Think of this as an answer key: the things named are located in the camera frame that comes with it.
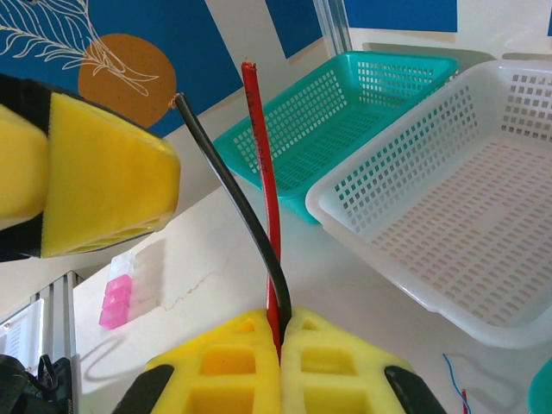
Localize blue cable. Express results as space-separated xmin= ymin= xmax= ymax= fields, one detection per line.
xmin=442 ymin=352 xmax=466 ymax=396

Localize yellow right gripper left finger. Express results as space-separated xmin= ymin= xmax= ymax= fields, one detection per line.
xmin=110 ymin=307 xmax=284 ymax=414

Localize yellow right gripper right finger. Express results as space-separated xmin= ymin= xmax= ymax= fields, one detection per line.
xmin=279 ymin=306 xmax=449 ymax=414

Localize white slotted cable duct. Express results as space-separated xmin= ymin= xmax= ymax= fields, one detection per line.
xmin=0 ymin=298 xmax=45 ymax=361

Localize teal plastic basket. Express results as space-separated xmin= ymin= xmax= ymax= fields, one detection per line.
xmin=528 ymin=357 xmax=552 ymax=414
xmin=212 ymin=50 xmax=461 ymax=226

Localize aluminium front rail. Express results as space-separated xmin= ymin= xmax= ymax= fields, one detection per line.
xmin=36 ymin=270 xmax=83 ymax=385

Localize black cable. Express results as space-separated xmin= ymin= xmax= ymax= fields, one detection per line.
xmin=167 ymin=92 xmax=293 ymax=342

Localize aluminium frame post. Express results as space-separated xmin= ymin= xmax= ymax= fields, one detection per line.
xmin=312 ymin=0 xmax=354 ymax=58

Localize white plastic basket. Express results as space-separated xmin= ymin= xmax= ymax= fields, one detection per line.
xmin=304 ymin=59 xmax=552 ymax=350

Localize black wires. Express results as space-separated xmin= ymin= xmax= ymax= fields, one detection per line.
xmin=240 ymin=60 xmax=284 ymax=336

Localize pink pill box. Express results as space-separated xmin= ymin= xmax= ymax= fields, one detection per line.
xmin=97 ymin=252 xmax=135 ymax=331

